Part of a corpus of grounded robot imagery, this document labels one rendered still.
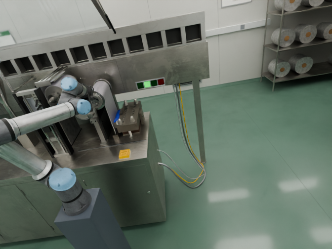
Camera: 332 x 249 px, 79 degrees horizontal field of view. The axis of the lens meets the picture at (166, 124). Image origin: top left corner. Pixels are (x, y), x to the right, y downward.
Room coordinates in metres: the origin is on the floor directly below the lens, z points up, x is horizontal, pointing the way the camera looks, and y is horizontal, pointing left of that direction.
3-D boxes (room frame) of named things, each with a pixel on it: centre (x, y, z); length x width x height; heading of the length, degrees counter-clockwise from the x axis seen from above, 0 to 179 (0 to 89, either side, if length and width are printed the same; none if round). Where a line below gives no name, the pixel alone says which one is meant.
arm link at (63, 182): (0.78, 0.58, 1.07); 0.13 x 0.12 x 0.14; 50
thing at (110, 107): (1.48, 0.40, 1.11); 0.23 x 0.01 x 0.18; 176
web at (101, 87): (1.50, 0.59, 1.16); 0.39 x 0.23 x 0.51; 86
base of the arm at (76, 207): (0.78, 0.57, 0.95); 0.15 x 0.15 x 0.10
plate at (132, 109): (1.52, 0.28, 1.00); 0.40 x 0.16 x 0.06; 176
